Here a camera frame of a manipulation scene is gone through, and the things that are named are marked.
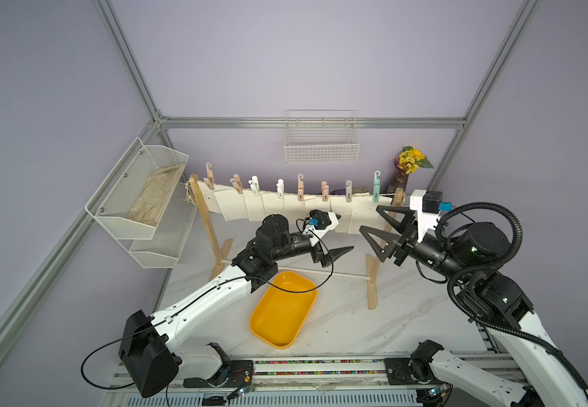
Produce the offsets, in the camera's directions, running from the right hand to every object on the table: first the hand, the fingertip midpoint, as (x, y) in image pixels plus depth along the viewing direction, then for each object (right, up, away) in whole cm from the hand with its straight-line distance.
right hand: (369, 222), depth 54 cm
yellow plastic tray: (-21, -32, +30) cm, 49 cm away
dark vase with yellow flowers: (+28, +23, +46) cm, 59 cm away
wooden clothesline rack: (+13, -18, +43) cm, 49 cm away
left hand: (-4, -3, +10) cm, 11 cm away
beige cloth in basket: (-62, +9, +26) cm, 68 cm away
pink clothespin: (-4, +14, +63) cm, 64 cm away
